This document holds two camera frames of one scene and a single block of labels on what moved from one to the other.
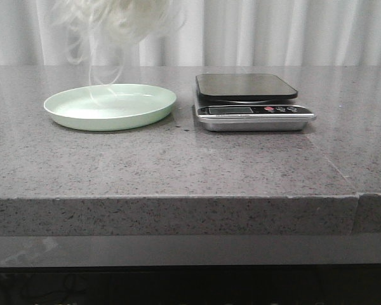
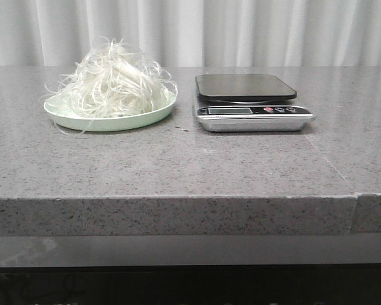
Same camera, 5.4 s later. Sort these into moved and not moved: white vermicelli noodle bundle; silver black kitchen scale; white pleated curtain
Moved: white vermicelli noodle bundle
Not moved: silver black kitchen scale; white pleated curtain
